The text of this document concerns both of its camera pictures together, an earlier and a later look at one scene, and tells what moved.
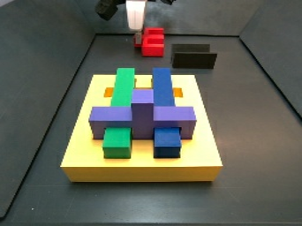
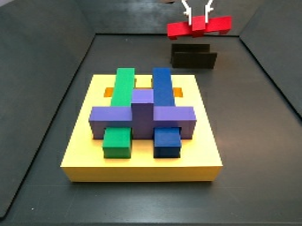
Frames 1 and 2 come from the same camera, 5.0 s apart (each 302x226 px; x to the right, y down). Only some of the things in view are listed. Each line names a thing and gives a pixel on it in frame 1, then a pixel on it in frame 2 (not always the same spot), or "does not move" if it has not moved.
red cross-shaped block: (153, 42) -> (181, 29)
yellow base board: (86, 164) does not move
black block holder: (193, 56) does not move
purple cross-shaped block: (144, 117) does not move
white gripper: (136, 9) -> (188, 11)
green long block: (117, 140) does not move
